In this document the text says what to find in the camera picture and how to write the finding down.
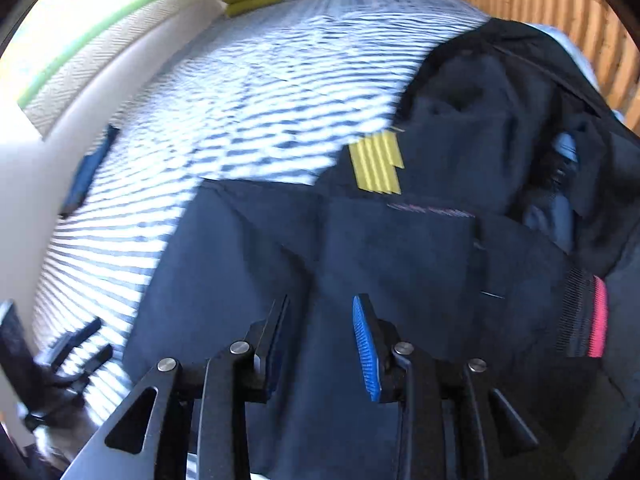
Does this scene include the striped bed blanket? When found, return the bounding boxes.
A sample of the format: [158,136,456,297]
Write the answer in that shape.
[31,0,493,480]

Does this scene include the wall poster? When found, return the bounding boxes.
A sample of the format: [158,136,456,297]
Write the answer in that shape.
[14,0,213,137]

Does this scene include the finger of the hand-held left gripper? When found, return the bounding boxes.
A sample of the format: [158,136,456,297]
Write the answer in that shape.
[47,317,104,365]
[62,344,114,393]

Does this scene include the black pants pink waistband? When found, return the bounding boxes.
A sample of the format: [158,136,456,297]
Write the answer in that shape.
[122,179,610,480]

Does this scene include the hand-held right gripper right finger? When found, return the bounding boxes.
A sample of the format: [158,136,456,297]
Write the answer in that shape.
[352,293,540,480]

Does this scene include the black garment yellow stripes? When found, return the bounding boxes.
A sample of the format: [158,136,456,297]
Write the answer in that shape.
[317,16,640,281]

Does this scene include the folded blue garment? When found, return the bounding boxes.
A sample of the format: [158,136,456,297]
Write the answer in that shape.
[59,123,122,219]

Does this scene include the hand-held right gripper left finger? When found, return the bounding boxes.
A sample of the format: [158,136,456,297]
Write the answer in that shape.
[60,293,292,480]

